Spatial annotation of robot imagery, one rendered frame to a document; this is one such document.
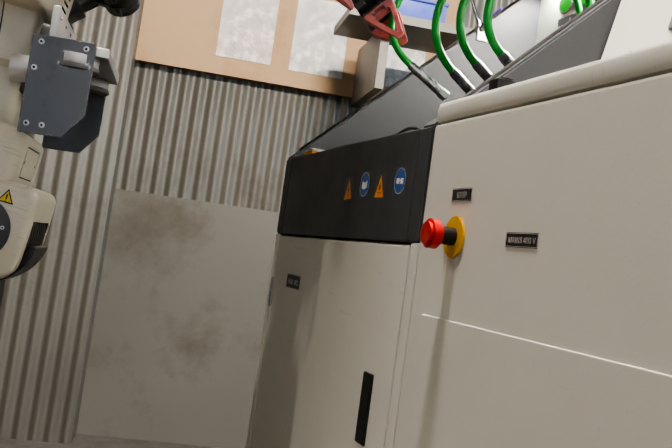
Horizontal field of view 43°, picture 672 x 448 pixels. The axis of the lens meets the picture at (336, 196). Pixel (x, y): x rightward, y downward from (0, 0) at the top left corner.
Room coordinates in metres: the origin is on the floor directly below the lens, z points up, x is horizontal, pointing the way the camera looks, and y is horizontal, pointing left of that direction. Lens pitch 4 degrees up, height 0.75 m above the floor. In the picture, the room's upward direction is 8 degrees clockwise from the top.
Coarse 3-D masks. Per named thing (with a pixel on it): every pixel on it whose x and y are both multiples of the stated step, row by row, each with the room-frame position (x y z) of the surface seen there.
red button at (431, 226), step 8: (456, 216) 1.03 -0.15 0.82; (424, 224) 1.02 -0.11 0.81; (432, 224) 1.01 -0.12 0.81; (440, 224) 1.01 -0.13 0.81; (448, 224) 1.04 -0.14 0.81; (456, 224) 1.02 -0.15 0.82; (424, 232) 1.02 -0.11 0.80; (432, 232) 1.00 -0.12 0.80; (440, 232) 1.00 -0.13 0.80; (448, 232) 1.02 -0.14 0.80; (456, 232) 1.02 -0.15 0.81; (464, 232) 1.01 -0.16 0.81; (424, 240) 1.02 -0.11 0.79; (432, 240) 1.01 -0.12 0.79; (440, 240) 1.01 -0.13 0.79; (448, 240) 1.02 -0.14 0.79; (456, 240) 1.02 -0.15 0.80; (432, 248) 1.02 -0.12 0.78; (448, 248) 1.04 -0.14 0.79; (456, 248) 1.02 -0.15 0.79; (448, 256) 1.03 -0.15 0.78
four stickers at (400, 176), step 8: (400, 168) 1.21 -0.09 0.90; (352, 176) 1.39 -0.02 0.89; (368, 176) 1.32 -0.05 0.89; (376, 176) 1.29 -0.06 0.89; (384, 176) 1.26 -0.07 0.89; (400, 176) 1.21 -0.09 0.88; (352, 184) 1.39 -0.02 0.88; (360, 184) 1.35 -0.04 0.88; (368, 184) 1.32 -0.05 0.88; (376, 184) 1.29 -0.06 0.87; (384, 184) 1.26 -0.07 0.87; (400, 184) 1.20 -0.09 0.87; (344, 192) 1.42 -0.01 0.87; (360, 192) 1.35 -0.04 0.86; (376, 192) 1.28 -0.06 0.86; (400, 192) 1.20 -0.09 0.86; (344, 200) 1.41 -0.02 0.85
